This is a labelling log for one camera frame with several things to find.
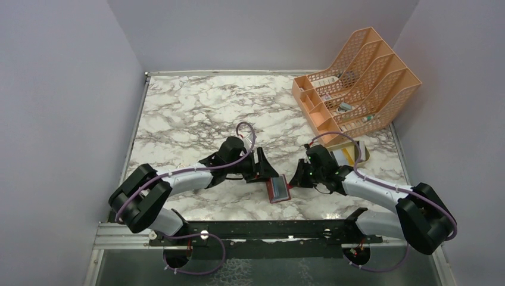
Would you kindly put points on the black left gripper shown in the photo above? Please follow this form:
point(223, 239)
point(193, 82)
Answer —
point(261, 170)

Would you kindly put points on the peach plastic file organizer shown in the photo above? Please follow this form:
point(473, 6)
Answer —
point(372, 78)

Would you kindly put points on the grey item in organizer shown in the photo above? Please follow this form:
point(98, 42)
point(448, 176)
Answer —
point(345, 107)

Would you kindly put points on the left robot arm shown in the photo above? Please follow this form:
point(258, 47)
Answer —
point(139, 201)

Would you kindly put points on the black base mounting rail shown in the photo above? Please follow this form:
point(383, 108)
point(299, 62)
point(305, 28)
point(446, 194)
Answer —
point(335, 231)

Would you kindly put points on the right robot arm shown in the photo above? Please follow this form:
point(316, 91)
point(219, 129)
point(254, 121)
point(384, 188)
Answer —
point(414, 214)

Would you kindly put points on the aluminium frame rail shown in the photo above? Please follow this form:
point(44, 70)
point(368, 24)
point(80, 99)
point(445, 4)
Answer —
point(114, 236)

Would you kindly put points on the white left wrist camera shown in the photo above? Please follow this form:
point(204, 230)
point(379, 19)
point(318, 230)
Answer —
point(248, 141)

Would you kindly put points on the red leather card holder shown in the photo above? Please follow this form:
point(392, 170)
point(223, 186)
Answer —
point(278, 189)

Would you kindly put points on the gold card lying in tray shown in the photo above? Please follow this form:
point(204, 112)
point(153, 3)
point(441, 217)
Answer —
point(348, 155)

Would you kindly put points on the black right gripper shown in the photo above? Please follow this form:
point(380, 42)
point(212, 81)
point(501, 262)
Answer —
point(299, 179)

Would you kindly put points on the white box in organizer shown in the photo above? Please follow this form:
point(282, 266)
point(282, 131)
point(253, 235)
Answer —
point(324, 81)

